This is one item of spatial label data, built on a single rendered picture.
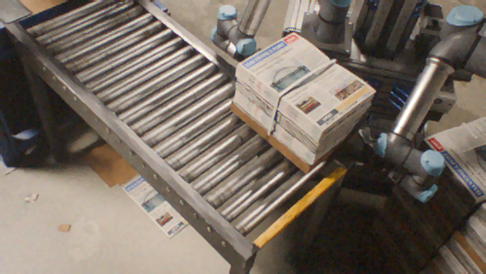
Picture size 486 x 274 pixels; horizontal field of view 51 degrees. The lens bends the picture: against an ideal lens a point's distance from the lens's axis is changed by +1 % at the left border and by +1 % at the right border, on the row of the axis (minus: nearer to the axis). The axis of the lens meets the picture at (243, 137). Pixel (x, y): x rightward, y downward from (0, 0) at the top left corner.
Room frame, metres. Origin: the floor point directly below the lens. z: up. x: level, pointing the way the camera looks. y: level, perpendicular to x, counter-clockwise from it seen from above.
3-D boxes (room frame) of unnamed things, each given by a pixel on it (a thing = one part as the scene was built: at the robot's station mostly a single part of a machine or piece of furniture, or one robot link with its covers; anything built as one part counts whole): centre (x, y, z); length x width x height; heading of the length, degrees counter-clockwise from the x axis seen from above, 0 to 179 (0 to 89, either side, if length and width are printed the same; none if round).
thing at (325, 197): (1.09, -0.36, 0.34); 0.06 x 0.06 x 0.68; 53
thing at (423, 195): (1.03, -0.61, 0.81); 0.11 x 0.08 x 0.09; 53
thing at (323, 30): (1.75, -0.28, 0.87); 0.15 x 0.15 x 0.10
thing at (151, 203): (1.31, 0.32, 0.00); 0.37 x 0.28 x 0.01; 53
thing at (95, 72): (1.44, 0.51, 0.77); 0.47 x 0.05 x 0.05; 143
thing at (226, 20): (1.59, 0.13, 0.91); 0.11 x 0.08 x 0.11; 37
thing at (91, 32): (1.56, 0.66, 0.77); 0.47 x 0.05 x 0.05; 143
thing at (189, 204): (1.08, 0.45, 0.74); 1.34 x 0.05 x 0.12; 53
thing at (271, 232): (0.87, -0.22, 0.81); 0.43 x 0.03 x 0.02; 143
